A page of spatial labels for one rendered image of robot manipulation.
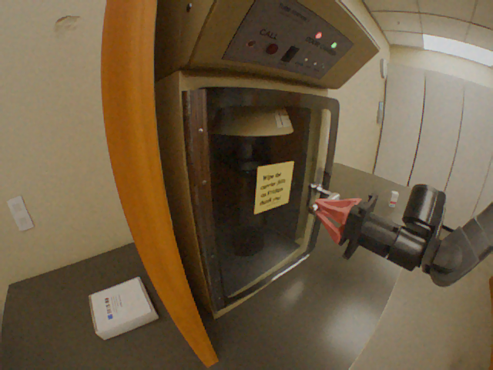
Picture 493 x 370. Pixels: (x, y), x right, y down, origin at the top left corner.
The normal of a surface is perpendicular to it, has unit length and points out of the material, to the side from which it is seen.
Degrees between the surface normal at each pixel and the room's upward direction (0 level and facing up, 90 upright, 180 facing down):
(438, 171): 90
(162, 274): 90
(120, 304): 0
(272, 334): 0
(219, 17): 135
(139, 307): 0
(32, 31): 90
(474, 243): 51
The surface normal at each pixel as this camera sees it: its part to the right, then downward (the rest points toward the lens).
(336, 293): 0.00, -0.91
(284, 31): 0.45, 0.87
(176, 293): 0.64, 0.33
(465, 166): -0.77, 0.26
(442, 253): -0.73, -0.52
